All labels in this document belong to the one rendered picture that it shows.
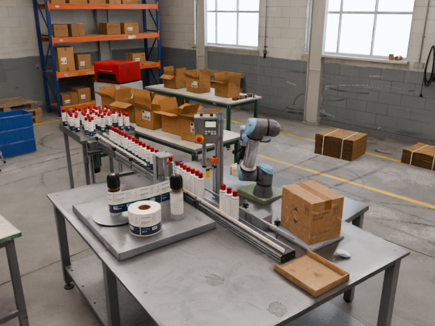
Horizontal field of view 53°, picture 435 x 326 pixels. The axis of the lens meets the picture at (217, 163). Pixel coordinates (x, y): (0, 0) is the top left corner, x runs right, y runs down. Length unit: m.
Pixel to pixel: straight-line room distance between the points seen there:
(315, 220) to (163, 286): 0.95
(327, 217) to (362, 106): 5.84
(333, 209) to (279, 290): 0.65
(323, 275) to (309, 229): 0.31
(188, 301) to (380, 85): 6.53
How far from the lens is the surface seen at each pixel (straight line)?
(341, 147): 6.85
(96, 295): 3.39
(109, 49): 11.19
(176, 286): 2.33
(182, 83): 8.13
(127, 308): 3.22
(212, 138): 3.01
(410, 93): 7.99
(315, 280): 2.41
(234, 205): 2.78
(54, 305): 3.77
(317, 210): 2.60
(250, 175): 3.14
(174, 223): 2.81
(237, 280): 2.36
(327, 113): 8.76
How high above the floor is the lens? 2.18
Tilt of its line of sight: 20 degrees down
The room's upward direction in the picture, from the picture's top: straight up
